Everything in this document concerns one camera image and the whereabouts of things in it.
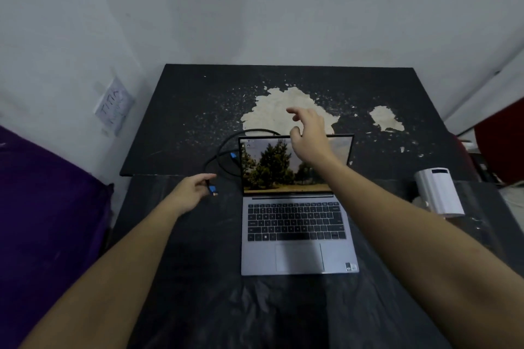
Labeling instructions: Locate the person's left hand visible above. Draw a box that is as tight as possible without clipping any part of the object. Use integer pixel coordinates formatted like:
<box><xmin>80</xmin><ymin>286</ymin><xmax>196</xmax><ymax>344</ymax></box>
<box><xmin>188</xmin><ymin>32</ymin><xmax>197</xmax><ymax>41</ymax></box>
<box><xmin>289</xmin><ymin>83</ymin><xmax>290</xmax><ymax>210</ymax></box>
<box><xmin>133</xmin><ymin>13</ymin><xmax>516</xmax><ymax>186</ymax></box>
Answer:
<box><xmin>163</xmin><ymin>173</ymin><xmax>218</xmax><ymax>217</ymax></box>

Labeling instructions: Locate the person's right hand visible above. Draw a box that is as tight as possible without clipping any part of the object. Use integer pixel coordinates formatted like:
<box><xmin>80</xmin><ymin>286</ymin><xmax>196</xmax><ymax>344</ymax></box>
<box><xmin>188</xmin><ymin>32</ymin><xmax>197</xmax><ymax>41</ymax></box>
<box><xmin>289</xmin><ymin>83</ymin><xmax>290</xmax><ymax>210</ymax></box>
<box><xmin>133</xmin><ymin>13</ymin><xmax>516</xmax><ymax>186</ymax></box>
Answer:
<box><xmin>285</xmin><ymin>107</ymin><xmax>341</xmax><ymax>169</ymax></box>

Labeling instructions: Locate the black cable with blue plugs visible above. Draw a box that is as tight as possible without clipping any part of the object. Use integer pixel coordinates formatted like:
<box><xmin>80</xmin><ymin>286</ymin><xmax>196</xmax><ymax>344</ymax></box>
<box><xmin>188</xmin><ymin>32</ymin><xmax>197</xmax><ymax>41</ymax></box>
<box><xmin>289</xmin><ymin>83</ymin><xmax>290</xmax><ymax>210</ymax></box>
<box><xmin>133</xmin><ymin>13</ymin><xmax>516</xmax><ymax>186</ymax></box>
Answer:
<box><xmin>204</xmin><ymin>128</ymin><xmax>283</xmax><ymax>198</ymax></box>

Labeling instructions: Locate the person's left forearm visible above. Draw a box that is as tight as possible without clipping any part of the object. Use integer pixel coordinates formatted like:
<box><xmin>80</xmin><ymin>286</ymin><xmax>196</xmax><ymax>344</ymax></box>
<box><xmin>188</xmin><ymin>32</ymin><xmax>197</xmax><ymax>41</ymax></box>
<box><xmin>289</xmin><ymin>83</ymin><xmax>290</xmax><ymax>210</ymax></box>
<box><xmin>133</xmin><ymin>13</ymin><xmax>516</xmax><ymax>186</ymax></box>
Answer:
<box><xmin>18</xmin><ymin>197</ymin><xmax>183</xmax><ymax>349</ymax></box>

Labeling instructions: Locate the person's right forearm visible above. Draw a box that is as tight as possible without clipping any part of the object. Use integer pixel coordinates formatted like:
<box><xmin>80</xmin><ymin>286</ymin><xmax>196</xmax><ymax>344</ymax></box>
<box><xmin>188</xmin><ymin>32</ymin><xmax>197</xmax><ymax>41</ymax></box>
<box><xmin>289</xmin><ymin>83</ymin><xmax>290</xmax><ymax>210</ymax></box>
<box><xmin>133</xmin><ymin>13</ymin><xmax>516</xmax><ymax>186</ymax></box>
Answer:
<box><xmin>305</xmin><ymin>156</ymin><xmax>524</xmax><ymax>349</ymax></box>

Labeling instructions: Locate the grey laptop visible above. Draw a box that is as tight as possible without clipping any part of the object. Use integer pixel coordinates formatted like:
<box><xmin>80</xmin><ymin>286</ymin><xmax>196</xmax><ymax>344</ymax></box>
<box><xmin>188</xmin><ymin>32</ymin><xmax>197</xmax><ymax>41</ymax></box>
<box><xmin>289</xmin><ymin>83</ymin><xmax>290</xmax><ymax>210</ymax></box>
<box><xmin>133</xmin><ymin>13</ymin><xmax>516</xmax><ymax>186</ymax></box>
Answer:
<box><xmin>238</xmin><ymin>134</ymin><xmax>360</xmax><ymax>276</ymax></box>

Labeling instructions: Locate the white paper note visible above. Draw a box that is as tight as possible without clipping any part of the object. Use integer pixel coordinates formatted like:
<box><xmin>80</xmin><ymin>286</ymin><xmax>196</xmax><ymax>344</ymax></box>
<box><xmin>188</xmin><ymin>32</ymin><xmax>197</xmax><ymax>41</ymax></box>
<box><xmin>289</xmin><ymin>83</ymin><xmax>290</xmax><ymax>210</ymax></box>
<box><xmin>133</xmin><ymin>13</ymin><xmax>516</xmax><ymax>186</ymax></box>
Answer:
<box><xmin>94</xmin><ymin>76</ymin><xmax>136</xmax><ymax>137</ymax></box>

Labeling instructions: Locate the black plastic sheet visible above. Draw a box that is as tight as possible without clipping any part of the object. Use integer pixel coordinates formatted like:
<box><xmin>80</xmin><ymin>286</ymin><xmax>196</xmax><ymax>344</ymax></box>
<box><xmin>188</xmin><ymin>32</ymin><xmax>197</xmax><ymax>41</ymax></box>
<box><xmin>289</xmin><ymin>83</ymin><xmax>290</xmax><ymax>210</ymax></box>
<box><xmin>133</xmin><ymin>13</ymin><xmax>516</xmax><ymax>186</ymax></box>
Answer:
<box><xmin>110</xmin><ymin>174</ymin><xmax>524</xmax><ymax>349</ymax></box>

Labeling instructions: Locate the white boxy device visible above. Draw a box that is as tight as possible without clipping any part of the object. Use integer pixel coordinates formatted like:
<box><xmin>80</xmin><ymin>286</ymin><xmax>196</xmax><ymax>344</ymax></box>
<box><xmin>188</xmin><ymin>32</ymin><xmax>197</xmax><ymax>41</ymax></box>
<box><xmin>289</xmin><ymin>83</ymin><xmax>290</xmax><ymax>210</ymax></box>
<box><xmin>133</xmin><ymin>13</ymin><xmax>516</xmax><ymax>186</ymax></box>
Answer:
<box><xmin>413</xmin><ymin>167</ymin><xmax>466</xmax><ymax>217</ymax></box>

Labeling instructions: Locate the purple cloth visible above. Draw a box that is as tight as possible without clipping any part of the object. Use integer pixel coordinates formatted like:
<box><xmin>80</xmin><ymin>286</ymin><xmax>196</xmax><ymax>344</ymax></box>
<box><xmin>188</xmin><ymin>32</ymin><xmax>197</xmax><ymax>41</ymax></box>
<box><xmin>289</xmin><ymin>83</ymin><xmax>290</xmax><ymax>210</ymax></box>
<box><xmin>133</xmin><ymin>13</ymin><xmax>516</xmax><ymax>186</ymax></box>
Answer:
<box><xmin>0</xmin><ymin>125</ymin><xmax>114</xmax><ymax>349</ymax></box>

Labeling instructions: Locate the red chair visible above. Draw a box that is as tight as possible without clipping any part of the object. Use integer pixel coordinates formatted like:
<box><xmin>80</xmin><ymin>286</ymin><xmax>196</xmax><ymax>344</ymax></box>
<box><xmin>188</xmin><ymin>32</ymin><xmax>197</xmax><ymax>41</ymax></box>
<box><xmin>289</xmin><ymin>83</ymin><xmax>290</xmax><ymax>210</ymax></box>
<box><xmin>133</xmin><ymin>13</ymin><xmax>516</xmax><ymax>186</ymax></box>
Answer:
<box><xmin>474</xmin><ymin>97</ymin><xmax>524</xmax><ymax>186</ymax></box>

